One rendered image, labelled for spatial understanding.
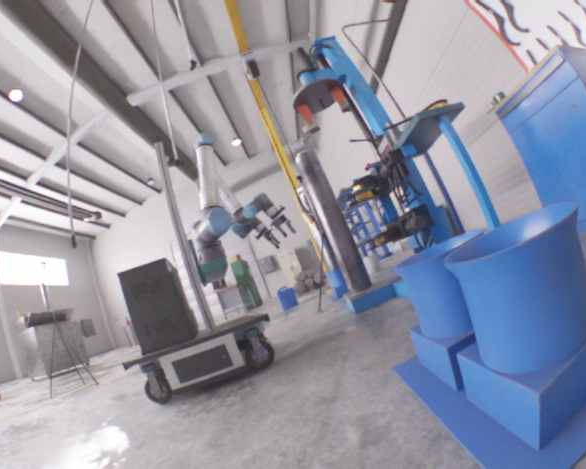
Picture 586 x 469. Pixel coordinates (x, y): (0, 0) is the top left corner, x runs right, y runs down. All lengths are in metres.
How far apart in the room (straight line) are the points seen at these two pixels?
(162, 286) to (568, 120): 2.49
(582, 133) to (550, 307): 1.35
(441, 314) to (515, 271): 0.34
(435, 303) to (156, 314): 1.44
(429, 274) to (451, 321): 0.14
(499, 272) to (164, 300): 1.58
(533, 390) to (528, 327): 0.10
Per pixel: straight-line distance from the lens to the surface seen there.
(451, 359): 0.72
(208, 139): 1.83
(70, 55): 6.20
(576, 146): 1.76
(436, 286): 0.71
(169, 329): 1.67
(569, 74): 1.71
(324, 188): 2.37
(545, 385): 0.48
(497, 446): 0.59
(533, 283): 0.45
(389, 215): 2.80
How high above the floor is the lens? 0.45
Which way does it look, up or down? 9 degrees up
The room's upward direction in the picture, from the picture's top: 22 degrees counter-clockwise
